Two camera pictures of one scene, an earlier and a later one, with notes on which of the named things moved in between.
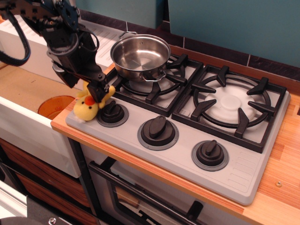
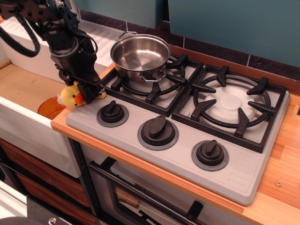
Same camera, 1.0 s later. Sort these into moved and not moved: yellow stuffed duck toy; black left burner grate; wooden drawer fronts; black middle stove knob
Moved: yellow stuffed duck toy
Not moved: black left burner grate; black middle stove knob; wooden drawer fronts
